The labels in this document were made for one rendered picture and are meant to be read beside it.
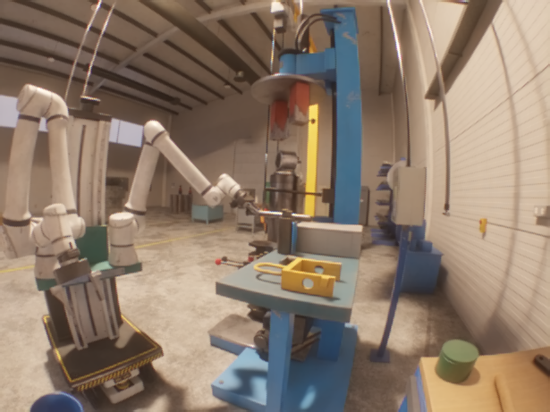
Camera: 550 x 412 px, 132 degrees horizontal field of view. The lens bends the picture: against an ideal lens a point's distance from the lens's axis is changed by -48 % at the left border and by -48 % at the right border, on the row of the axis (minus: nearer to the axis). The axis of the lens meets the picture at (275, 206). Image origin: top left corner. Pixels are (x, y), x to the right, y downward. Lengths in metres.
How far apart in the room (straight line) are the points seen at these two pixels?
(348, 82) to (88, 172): 1.74
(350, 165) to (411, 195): 0.50
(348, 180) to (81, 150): 1.64
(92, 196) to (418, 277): 3.77
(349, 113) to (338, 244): 0.87
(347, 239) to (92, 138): 1.53
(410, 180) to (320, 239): 0.86
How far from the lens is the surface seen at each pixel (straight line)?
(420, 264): 3.65
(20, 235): 1.22
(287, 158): 1.67
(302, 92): 1.65
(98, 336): 1.86
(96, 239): 1.54
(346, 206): 1.52
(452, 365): 0.63
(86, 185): 1.58
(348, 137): 1.57
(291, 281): 0.70
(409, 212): 1.73
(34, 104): 1.18
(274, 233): 1.66
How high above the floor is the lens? 1.34
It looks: 3 degrees down
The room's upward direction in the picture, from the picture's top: 3 degrees clockwise
